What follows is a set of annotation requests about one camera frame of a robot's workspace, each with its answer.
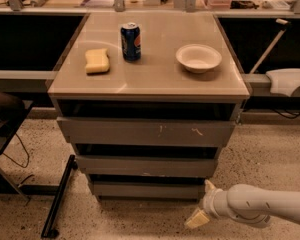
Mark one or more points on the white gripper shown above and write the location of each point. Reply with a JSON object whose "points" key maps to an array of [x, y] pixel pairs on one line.
{"points": [[210, 201]]}

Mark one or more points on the grey bottom drawer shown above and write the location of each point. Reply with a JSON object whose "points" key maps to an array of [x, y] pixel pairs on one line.
{"points": [[161, 191]]}

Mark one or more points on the grey drawer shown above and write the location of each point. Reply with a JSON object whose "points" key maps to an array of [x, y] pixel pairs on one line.
{"points": [[136, 166], [146, 132], [161, 191]]}

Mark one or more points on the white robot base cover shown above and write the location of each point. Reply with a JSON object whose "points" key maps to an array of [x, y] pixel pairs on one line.
{"points": [[284, 81]]}

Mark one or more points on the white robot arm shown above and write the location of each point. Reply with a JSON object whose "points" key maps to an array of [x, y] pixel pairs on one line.
{"points": [[245, 204]]}

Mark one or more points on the grey middle drawer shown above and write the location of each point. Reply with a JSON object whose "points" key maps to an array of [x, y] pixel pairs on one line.
{"points": [[136, 166]]}

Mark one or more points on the grey top drawer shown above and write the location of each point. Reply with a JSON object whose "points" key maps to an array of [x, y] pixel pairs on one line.
{"points": [[146, 132]]}

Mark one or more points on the grey drawer cabinet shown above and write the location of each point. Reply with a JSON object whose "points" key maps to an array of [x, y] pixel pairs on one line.
{"points": [[156, 86]]}

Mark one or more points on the white bowl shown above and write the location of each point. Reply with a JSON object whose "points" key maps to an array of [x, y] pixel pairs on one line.
{"points": [[198, 58]]}

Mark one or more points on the black metal stand leg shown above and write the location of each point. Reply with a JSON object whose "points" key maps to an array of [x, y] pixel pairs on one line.
{"points": [[49, 231]]}

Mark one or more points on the yellow sponge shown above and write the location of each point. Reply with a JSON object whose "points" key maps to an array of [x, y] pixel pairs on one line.
{"points": [[97, 61]]}

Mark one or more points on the blue Pepsi can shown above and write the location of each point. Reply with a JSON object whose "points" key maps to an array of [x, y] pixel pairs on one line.
{"points": [[131, 41]]}

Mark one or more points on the black chair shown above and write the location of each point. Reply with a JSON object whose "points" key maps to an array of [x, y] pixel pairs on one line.
{"points": [[13, 111]]}

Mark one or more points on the white stick with handle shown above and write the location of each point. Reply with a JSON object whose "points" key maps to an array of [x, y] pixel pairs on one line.
{"points": [[285, 24]]}

